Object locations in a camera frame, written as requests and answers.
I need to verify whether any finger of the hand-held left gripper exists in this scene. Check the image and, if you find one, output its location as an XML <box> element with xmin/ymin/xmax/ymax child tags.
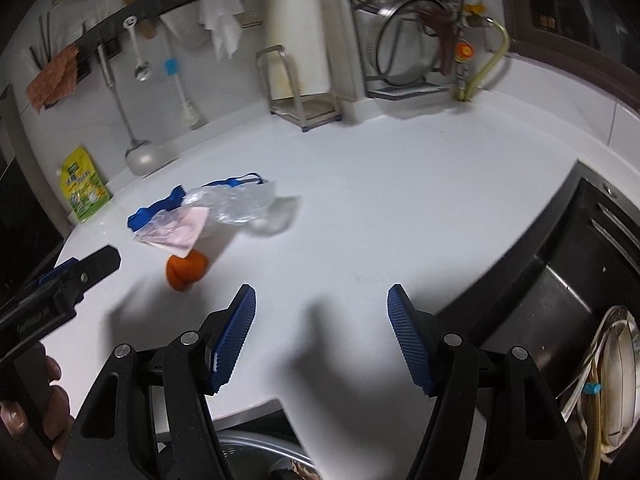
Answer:
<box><xmin>37</xmin><ymin>246</ymin><xmax>122</xmax><ymax>307</ymax></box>

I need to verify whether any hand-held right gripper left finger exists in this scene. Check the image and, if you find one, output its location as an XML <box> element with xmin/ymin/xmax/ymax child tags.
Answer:
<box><xmin>55</xmin><ymin>284</ymin><xmax>258</xmax><ymax>480</ymax></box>

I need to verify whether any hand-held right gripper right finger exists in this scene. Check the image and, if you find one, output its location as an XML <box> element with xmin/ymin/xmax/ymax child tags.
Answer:
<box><xmin>387</xmin><ymin>284</ymin><xmax>581</xmax><ymax>480</ymax></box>

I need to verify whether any orange peel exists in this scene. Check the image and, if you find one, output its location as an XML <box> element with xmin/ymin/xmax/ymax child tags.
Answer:
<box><xmin>166</xmin><ymin>250</ymin><xmax>209</xmax><ymax>292</ymax></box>

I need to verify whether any pink packet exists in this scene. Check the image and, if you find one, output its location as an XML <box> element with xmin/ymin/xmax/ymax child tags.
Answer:
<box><xmin>134</xmin><ymin>206</ymin><xmax>210</xmax><ymax>257</ymax></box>

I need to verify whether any grey perforated trash bin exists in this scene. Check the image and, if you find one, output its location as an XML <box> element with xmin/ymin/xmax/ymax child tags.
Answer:
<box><xmin>215</xmin><ymin>427</ymin><xmax>321</xmax><ymax>480</ymax></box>

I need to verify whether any clear plastic bag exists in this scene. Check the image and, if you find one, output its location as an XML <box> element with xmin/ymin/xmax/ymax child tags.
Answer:
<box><xmin>182</xmin><ymin>180</ymin><xmax>277</xmax><ymax>226</ymax></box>

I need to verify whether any person's left hand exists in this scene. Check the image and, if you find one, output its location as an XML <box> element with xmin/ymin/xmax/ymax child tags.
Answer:
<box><xmin>0</xmin><ymin>355</ymin><xmax>72</xmax><ymax>442</ymax></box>

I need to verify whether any green yellow seasoning pouch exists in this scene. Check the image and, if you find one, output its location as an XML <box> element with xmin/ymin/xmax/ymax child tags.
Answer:
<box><xmin>60</xmin><ymin>146</ymin><xmax>112</xmax><ymax>224</ymax></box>

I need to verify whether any black built-in oven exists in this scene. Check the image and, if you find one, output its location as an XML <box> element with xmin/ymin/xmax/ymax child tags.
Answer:
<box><xmin>0</xmin><ymin>85</ymin><xmax>67</xmax><ymax>286</ymax></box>

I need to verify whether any steel skimmer ladle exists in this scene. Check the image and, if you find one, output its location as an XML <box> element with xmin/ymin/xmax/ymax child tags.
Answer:
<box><xmin>96</xmin><ymin>40</ymin><xmax>162</xmax><ymax>177</ymax></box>

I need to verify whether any black kitchen sink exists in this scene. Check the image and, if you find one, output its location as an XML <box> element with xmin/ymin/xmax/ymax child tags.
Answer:
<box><xmin>435</xmin><ymin>160</ymin><xmax>640</xmax><ymax>480</ymax></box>

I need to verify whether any blue white bottle brush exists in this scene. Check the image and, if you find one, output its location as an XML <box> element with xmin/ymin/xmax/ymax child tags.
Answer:
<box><xmin>164</xmin><ymin>57</ymin><xmax>207</xmax><ymax>130</ymax></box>

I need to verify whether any orange patterned cloth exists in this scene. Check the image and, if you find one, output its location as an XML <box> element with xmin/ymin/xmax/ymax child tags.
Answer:
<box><xmin>25</xmin><ymin>44</ymin><xmax>81</xmax><ymax>114</ymax></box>

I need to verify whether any small steel spoon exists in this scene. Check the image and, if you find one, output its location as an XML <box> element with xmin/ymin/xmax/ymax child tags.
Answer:
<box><xmin>122</xmin><ymin>16</ymin><xmax>153</xmax><ymax>83</ymax></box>

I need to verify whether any stack of white dishes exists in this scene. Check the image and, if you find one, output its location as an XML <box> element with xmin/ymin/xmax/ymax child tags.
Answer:
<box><xmin>560</xmin><ymin>305</ymin><xmax>640</xmax><ymax>480</ymax></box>

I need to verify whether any bundle of chopsticks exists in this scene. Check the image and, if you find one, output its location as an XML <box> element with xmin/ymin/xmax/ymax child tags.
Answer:
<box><xmin>27</xmin><ymin>12</ymin><xmax>57</xmax><ymax>68</ymax></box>

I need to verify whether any metal cutting board rack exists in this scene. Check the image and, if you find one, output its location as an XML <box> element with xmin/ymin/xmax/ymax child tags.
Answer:
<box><xmin>256</xmin><ymin>45</ymin><xmax>344</xmax><ymax>133</ymax></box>

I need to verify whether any glass pot lid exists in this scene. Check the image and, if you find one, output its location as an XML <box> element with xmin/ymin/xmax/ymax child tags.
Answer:
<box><xmin>375</xmin><ymin>0</ymin><xmax>466</xmax><ymax>87</ymax></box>

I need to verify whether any white hanging cloth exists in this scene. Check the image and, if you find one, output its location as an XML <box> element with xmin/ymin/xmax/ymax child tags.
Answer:
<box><xmin>197</xmin><ymin>0</ymin><xmax>246</xmax><ymax>60</ymax></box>

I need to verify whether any gas valve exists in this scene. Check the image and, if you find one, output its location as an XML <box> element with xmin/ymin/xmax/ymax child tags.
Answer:
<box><xmin>452</xmin><ymin>4</ymin><xmax>496</xmax><ymax>101</ymax></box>

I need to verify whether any metal dish rack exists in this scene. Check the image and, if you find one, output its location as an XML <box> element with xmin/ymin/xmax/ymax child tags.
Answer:
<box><xmin>352</xmin><ymin>0</ymin><xmax>471</xmax><ymax>100</ymax></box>

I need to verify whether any brown utensil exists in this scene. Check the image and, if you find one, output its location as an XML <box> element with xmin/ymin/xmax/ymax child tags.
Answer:
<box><xmin>417</xmin><ymin>9</ymin><xmax>461</xmax><ymax>76</ymax></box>

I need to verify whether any dark framed window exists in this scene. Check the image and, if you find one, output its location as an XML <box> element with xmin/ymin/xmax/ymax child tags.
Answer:
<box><xmin>495</xmin><ymin>0</ymin><xmax>640</xmax><ymax>77</ymax></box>

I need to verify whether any wooden utensil handle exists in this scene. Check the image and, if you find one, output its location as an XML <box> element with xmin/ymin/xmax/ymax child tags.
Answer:
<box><xmin>116</xmin><ymin>0</ymin><xmax>157</xmax><ymax>40</ymax></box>

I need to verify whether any yellow gas hose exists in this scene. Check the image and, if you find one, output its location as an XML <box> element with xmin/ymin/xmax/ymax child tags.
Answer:
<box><xmin>457</xmin><ymin>20</ymin><xmax>511</xmax><ymax>102</ymax></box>

